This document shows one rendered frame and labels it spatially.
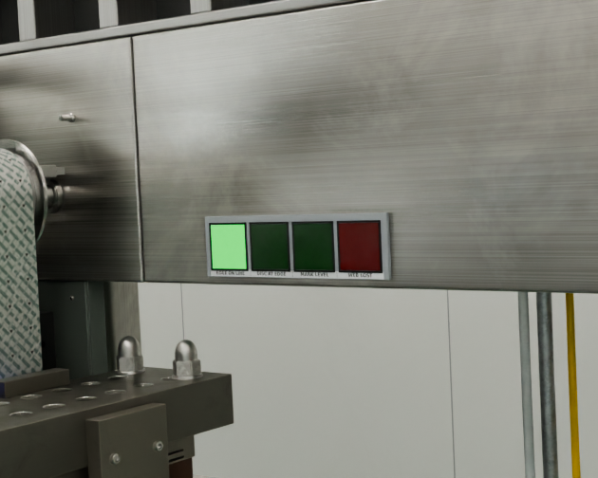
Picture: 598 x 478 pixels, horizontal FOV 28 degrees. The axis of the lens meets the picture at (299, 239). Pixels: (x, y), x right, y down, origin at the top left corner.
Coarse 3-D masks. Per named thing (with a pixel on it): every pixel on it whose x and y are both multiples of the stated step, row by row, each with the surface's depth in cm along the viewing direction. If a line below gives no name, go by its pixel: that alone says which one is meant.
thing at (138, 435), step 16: (96, 416) 124; (112, 416) 124; (128, 416) 125; (144, 416) 127; (160, 416) 129; (96, 432) 122; (112, 432) 124; (128, 432) 125; (144, 432) 127; (160, 432) 129; (96, 448) 123; (112, 448) 124; (128, 448) 125; (144, 448) 127; (160, 448) 129; (96, 464) 123; (112, 464) 124; (128, 464) 125; (144, 464) 127; (160, 464) 129
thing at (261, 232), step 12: (252, 228) 133; (264, 228) 132; (276, 228) 131; (252, 240) 133; (264, 240) 132; (276, 240) 131; (252, 252) 133; (264, 252) 132; (276, 252) 131; (252, 264) 133; (264, 264) 132; (276, 264) 131; (288, 264) 130
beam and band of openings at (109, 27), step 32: (0, 0) 169; (32, 0) 155; (64, 0) 159; (96, 0) 157; (128, 0) 147; (160, 0) 150; (192, 0) 138; (224, 0) 138; (256, 0) 141; (288, 0) 129; (320, 0) 127; (352, 0) 124; (0, 32) 169; (32, 32) 155; (64, 32) 159; (96, 32) 147; (128, 32) 144
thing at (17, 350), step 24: (0, 240) 139; (24, 240) 142; (0, 264) 139; (24, 264) 142; (0, 288) 139; (24, 288) 142; (0, 312) 139; (24, 312) 142; (0, 336) 139; (24, 336) 142; (0, 360) 139; (24, 360) 142
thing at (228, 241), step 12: (216, 228) 136; (228, 228) 135; (240, 228) 134; (216, 240) 136; (228, 240) 135; (240, 240) 134; (216, 252) 136; (228, 252) 135; (240, 252) 134; (216, 264) 137; (228, 264) 136; (240, 264) 134
